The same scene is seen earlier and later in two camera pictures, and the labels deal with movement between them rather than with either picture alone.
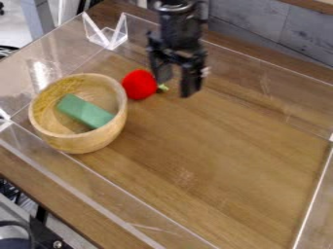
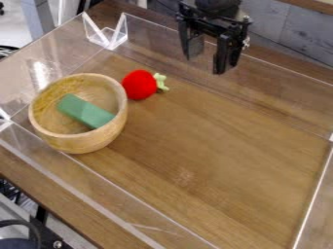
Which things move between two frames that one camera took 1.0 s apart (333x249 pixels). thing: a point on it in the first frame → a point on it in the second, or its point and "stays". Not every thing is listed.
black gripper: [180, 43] → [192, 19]
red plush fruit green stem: [141, 85] stays
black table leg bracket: [45, 238] stays
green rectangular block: [86, 112] stays
